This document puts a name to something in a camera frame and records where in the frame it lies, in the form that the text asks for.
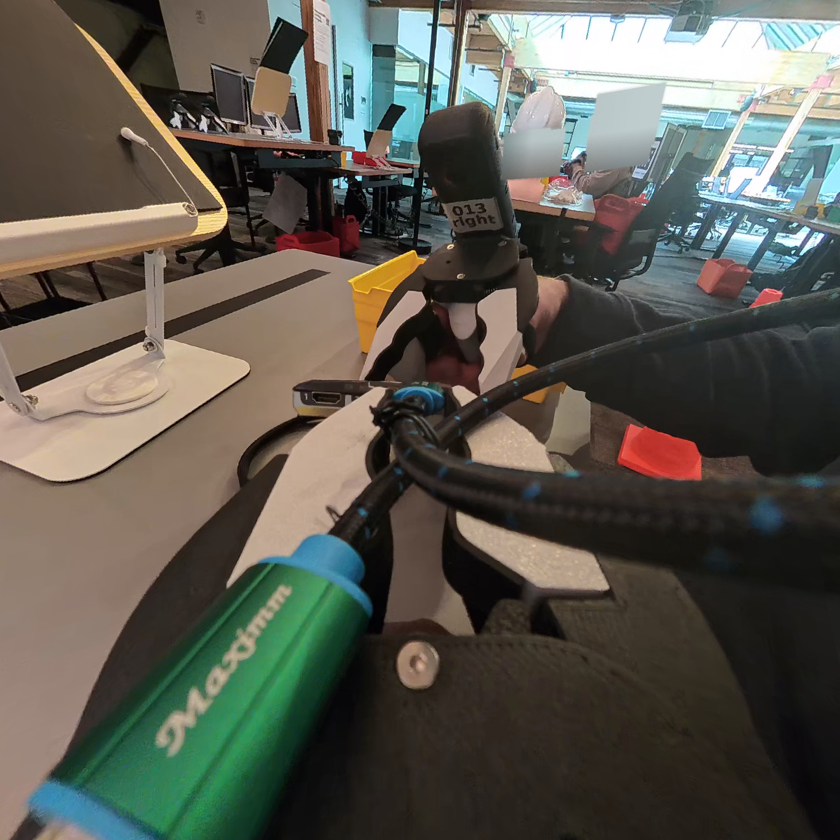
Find person's right forearm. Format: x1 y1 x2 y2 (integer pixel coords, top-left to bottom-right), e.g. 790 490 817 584
538 276 840 479

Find braided HDMI cable green plugs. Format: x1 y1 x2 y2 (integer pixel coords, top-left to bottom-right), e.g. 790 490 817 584
26 287 840 840

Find person's dark hoodie torso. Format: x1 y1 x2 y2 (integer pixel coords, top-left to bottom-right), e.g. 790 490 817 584
676 453 840 840

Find wooden book stand white base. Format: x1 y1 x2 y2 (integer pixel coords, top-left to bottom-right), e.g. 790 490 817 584
0 0 252 483

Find wood-top background desk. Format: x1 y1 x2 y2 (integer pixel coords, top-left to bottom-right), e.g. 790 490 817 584
167 128 355 263
505 177 598 270

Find yellow plastic bin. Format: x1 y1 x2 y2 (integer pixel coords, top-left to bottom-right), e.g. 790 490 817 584
348 251 567 406

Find red floor bin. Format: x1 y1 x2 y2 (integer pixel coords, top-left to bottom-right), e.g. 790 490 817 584
276 230 341 258
696 257 754 299

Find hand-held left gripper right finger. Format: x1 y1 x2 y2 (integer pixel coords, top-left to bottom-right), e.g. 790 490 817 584
445 386 613 634

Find white helmet on mannequin head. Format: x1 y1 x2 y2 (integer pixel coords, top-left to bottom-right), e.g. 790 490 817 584
511 85 567 132

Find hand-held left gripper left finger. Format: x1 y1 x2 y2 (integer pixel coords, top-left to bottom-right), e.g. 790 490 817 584
226 387 396 631

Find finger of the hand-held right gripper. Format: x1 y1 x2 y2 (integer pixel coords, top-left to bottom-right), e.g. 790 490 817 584
474 290 529 396
358 289 435 388

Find background board stand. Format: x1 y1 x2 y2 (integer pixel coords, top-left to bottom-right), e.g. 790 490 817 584
251 16 309 140

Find black office chair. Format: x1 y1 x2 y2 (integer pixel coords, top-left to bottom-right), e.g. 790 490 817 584
591 154 718 291

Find black computer monitor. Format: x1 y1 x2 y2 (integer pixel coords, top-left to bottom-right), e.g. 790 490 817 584
210 64 249 127

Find red bag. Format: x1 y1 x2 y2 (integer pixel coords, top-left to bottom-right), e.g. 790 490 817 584
594 193 649 257

